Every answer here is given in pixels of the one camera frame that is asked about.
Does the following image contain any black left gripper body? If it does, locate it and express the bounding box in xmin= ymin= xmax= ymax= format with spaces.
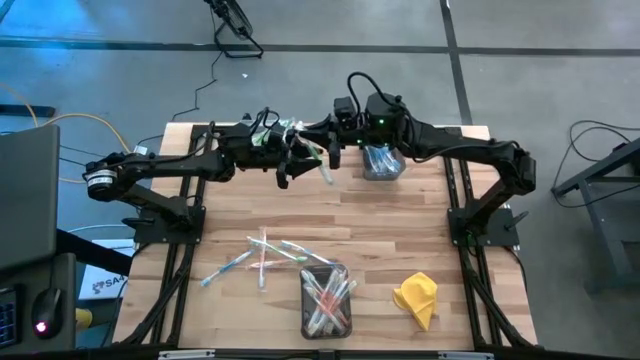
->
xmin=218 ymin=123 xmax=301 ymax=170

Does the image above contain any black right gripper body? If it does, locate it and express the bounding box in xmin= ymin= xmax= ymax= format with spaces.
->
xmin=328 ymin=117 xmax=369 ymax=147

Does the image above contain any blue toothbrush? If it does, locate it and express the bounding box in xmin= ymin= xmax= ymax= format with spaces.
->
xmin=369 ymin=146 xmax=399 ymax=171
xmin=365 ymin=147 xmax=389 ymax=174
xmin=279 ymin=239 xmax=337 ymax=266
xmin=201 ymin=249 xmax=256 ymax=288
xmin=379 ymin=147 xmax=404 ymax=174

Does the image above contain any clear plastic bin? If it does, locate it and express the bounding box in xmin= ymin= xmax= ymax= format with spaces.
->
xmin=249 ymin=117 xmax=297 ymax=151

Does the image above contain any grey translucent plastic bin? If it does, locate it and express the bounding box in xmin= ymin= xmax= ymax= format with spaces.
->
xmin=360 ymin=144 xmax=407 ymax=182

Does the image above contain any black floor fan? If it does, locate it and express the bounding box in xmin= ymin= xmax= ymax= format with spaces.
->
xmin=203 ymin=0 xmax=265 ymax=60

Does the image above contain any black plastic tray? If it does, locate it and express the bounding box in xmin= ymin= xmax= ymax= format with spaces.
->
xmin=298 ymin=263 xmax=354 ymax=341

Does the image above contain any yellow cloth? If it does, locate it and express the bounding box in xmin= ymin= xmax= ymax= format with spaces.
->
xmin=392 ymin=271 xmax=439 ymax=333

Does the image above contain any white cardboard box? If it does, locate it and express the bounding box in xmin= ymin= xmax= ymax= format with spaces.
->
xmin=78 ymin=238 xmax=132 ymax=301

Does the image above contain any black floor bar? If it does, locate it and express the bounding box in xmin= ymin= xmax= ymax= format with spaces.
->
xmin=0 ymin=103 xmax=56 ymax=119

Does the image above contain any black computer desk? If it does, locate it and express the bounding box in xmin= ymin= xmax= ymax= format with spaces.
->
xmin=0 ymin=123 xmax=77 ymax=354

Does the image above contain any small yellow object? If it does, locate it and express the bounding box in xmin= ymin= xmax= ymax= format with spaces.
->
xmin=74 ymin=307 xmax=95 ymax=330

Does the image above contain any black computer mouse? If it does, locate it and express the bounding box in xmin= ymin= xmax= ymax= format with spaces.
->
xmin=31 ymin=287 xmax=64 ymax=341

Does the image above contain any dark-legged side table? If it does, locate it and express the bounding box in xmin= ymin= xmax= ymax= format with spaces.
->
xmin=552 ymin=137 xmax=640 ymax=295

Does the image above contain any black keyboard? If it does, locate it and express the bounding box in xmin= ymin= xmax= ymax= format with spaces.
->
xmin=0 ymin=287 xmax=22 ymax=350

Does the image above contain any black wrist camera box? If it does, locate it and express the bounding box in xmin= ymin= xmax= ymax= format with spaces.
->
xmin=266 ymin=130 xmax=287 ymax=152
xmin=333 ymin=96 xmax=357 ymax=121

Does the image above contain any black fan cable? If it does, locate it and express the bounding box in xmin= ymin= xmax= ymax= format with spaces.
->
xmin=135 ymin=49 xmax=225 ymax=147

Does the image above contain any yellow cable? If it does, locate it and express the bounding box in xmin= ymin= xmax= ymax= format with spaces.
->
xmin=0 ymin=81 xmax=132 ymax=185

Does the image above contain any silver metal bracket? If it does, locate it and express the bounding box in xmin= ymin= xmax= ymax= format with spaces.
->
xmin=158 ymin=349 xmax=216 ymax=360
xmin=438 ymin=351 xmax=495 ymax=360

